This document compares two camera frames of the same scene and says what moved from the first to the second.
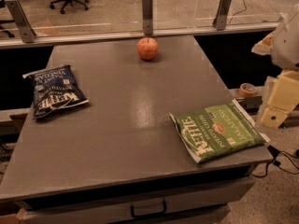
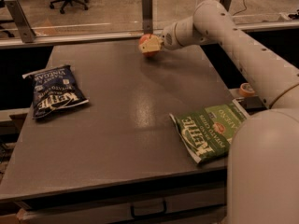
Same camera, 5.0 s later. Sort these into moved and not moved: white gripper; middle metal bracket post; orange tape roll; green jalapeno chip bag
Moved: white gripper
Not moved: middle metal bracket post; orange tape roll; green jalapeno chip bag
